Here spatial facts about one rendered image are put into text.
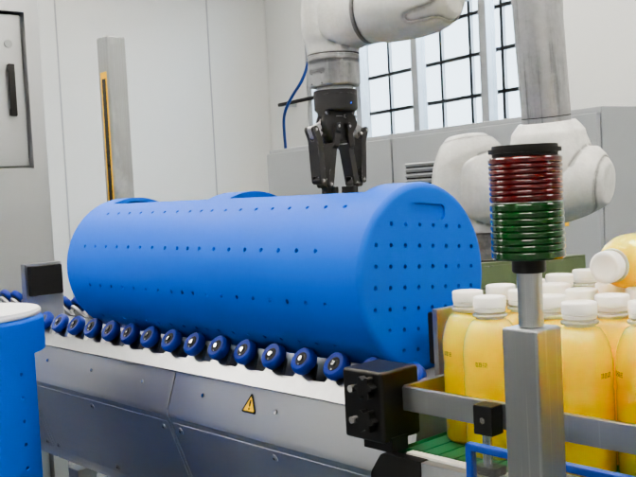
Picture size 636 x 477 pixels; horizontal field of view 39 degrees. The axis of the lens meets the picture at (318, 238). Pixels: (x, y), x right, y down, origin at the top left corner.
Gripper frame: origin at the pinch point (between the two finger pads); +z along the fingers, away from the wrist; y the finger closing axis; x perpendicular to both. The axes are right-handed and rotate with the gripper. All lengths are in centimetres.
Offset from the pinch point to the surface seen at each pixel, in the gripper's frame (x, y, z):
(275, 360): 0.7, 16.9, 23.8
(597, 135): -36, -146, -16
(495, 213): 66, 45, 0
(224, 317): -10.9, 18.2, 17.5
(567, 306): 59, 23, 11
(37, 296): -104, 8, 20
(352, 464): 20.1, 19.6, 36.6
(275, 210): 0.3, 15.0, -0.2
